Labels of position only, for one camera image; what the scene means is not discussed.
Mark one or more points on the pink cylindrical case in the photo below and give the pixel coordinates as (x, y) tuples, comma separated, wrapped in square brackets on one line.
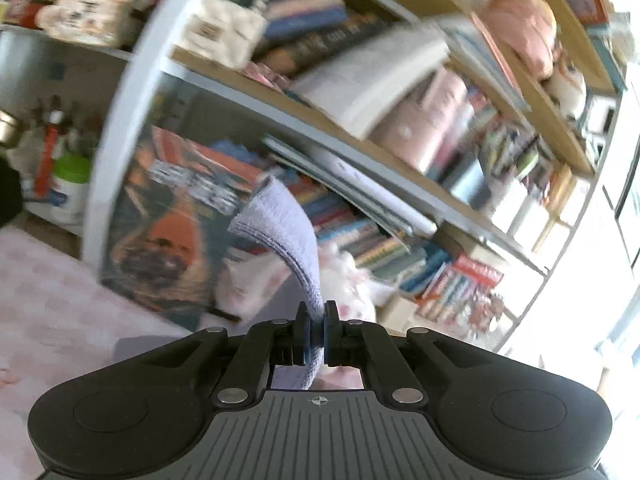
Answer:
[(425, 120)]

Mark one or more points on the red box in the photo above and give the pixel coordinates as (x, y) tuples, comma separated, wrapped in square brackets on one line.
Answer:
[(475, 267)]

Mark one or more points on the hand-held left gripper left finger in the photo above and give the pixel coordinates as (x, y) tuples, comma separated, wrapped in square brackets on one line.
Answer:
[(304, 335)]

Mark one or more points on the red bottle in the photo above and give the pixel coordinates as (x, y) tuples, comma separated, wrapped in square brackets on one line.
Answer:
[(47, 155)]

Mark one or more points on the pile of dark books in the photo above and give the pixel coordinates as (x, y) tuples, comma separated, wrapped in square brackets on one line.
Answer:
[(320, 35)]

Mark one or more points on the floral dressed plush doll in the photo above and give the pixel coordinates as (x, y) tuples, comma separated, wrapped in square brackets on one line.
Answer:
[(90, 5)]

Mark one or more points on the dark illustrated book box set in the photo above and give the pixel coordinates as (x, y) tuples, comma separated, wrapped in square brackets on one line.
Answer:
[(165, 240)]

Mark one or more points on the row of thin upright books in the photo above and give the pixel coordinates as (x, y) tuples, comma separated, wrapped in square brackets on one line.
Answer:
[(490, 140)]

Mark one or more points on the white wooden bookshelf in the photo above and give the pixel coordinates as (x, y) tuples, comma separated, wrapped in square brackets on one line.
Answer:
[(130, 110)]

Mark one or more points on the white jar with green lid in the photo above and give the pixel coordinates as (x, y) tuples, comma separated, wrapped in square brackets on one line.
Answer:
[(70, 195)]

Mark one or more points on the white open book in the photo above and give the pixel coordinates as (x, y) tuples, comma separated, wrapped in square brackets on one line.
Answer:
[(370, 85)]

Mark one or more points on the lavender cloth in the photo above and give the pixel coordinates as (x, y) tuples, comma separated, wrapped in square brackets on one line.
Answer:
[(295, 220)]

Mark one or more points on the peach plush toy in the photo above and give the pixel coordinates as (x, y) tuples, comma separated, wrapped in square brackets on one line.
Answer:
[(520, 30)]

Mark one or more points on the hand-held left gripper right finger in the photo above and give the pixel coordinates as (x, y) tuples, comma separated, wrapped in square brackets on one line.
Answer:
[(330, 335)]

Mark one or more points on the row of colourful figurines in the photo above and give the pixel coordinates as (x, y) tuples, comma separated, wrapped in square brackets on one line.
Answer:
[(465, 305)]

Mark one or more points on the stack of grey tablets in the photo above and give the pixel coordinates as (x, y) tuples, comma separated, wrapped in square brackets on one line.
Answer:
[(350, 175)]

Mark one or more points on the pink spotted plush rabbit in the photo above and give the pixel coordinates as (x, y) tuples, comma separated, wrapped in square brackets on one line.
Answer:
[(350, 280)]

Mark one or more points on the row of colourful books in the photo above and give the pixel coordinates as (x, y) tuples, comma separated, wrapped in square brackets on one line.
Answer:
[(350, 230)]

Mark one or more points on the metal bowl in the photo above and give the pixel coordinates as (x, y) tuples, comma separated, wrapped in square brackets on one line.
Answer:
[(6, 130)]

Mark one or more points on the pink checkered table mat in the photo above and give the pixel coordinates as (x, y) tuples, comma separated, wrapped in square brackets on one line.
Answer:
[(50, 310)]

